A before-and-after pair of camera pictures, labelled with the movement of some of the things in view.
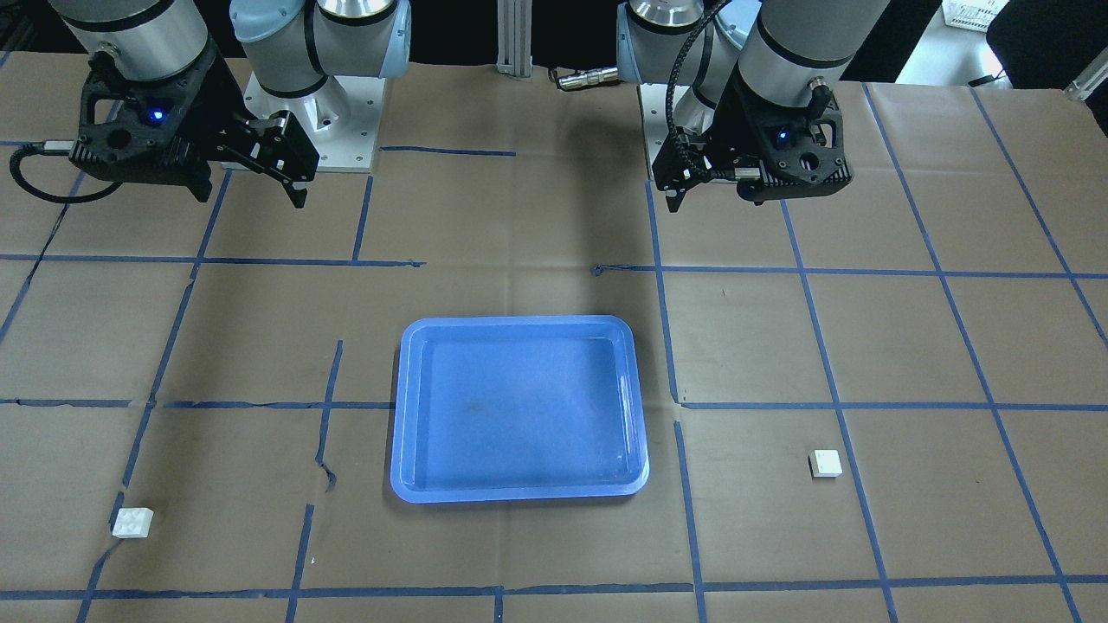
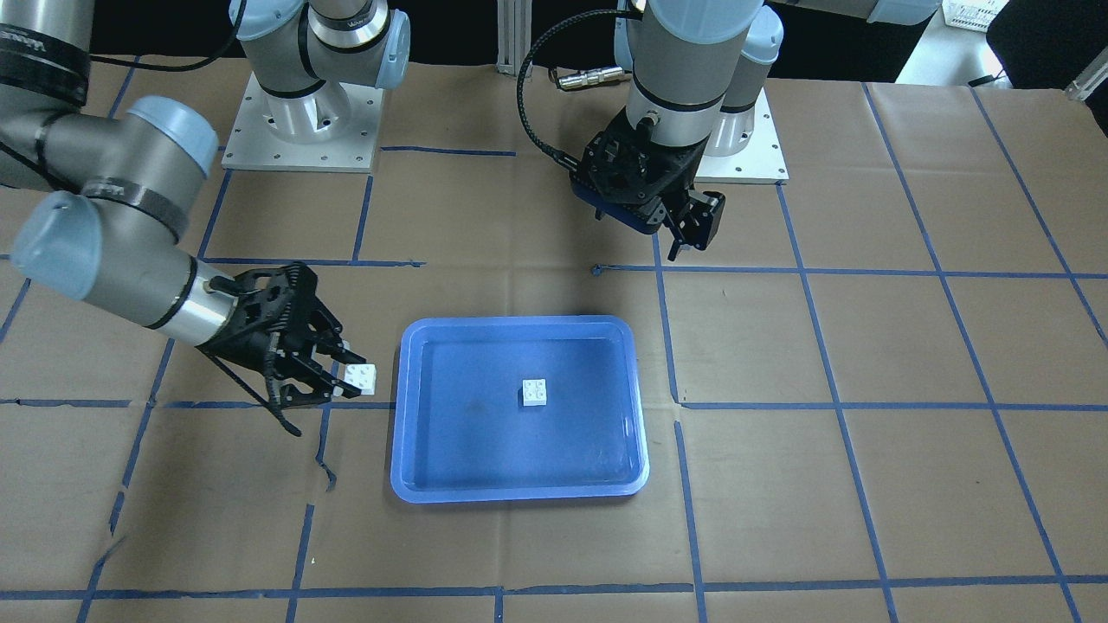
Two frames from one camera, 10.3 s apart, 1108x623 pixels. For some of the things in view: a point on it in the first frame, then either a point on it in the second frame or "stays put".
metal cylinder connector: (589, 77) stays put
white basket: (973, 15) stays put
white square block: (825, 463) -> (534, 392)
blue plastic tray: (500, 406) stays put
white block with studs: (133, 523) -> (362, 376)
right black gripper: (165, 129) -> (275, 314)
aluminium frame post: (514, 37) stays put
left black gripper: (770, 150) -> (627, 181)
